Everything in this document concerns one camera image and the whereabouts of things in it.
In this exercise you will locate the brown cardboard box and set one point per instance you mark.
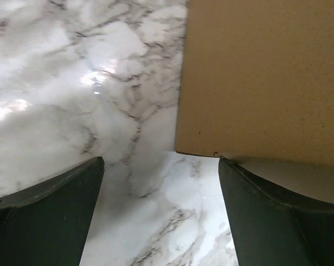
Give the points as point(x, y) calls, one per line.
point(257, 88)

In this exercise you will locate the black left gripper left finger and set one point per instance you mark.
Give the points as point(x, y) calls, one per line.
point(48, 223)

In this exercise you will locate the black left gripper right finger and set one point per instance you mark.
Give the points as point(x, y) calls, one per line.
point(272, 225)

